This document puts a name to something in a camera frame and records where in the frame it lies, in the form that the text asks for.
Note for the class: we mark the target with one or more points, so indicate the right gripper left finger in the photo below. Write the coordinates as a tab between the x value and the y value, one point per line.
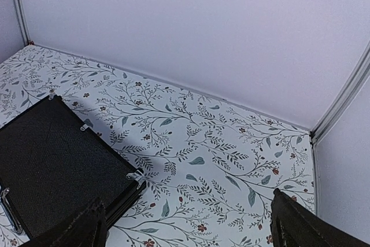
85	227

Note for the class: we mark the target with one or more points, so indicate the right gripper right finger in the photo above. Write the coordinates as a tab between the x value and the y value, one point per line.
293	225

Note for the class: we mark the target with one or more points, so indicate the black poker set case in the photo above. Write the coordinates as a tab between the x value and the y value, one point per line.
52	163

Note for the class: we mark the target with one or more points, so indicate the right aluminium frame post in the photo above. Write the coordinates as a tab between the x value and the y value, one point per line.
353	85

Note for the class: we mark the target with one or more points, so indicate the aluminium frame post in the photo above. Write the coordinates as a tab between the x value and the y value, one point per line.
22	22
353	85

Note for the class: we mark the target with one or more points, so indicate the left aluminium frame post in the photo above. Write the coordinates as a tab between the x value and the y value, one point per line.
22	22

